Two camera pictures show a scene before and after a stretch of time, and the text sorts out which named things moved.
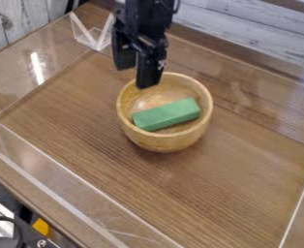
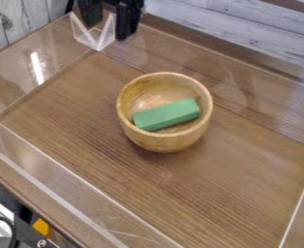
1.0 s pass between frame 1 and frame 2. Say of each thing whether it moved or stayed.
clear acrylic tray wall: stayed
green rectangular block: stayed
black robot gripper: moved
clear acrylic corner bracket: stayed
